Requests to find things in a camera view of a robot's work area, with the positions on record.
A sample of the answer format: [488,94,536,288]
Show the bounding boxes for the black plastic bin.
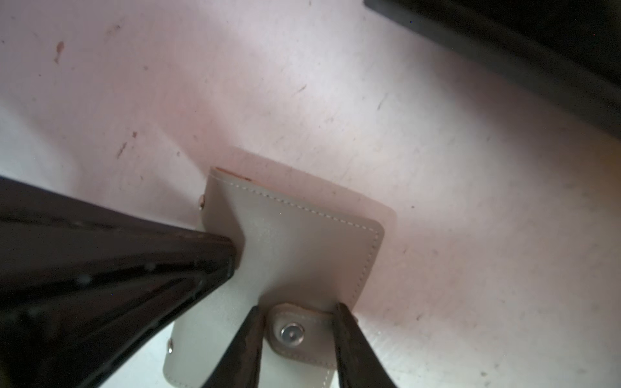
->
[364,1,620,138]

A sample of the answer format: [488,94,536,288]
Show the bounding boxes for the grey leather card holder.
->
[163,168,384,387]

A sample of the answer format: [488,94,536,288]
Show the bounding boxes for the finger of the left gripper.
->
[1,178,236,387]

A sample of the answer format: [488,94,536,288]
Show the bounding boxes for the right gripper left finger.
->
[203,306,265,388]

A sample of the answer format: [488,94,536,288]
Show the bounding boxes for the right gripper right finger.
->
[332,302,396,388]

